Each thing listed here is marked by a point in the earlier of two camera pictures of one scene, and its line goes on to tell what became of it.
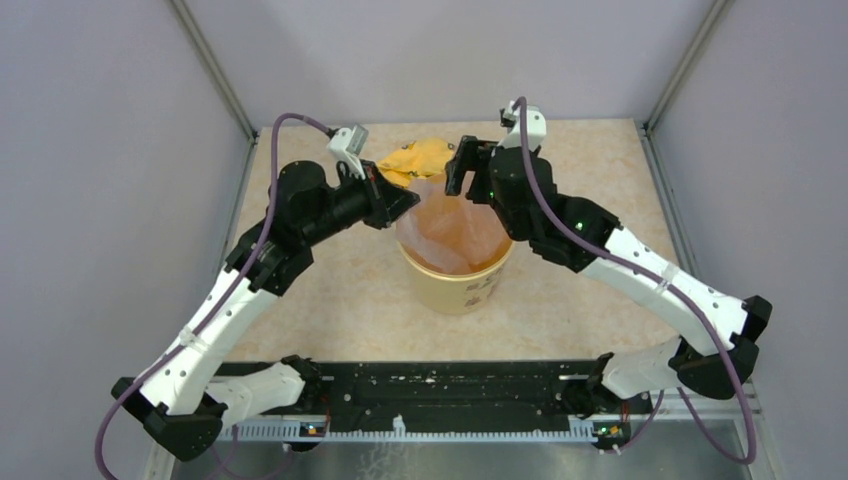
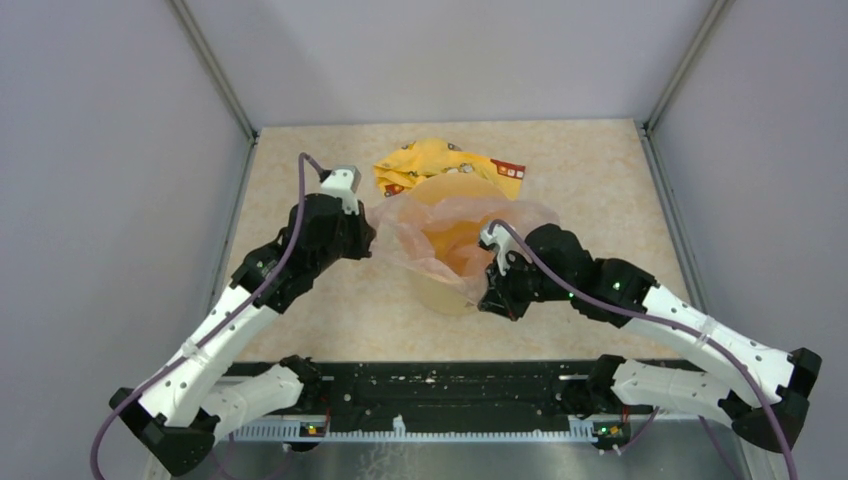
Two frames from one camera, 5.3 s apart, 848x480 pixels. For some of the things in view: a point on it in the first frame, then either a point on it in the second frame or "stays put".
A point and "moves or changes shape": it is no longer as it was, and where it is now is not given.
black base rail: x=449 y=394 stays put
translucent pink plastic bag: x=451 y=233 moves or changes shape
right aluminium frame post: x=717 y=13 stays put
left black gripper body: x=372 y=204 → x=350 y=239
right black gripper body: x=481 y=189 → x=520 y=286
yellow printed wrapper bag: x=422 y=158 stays put
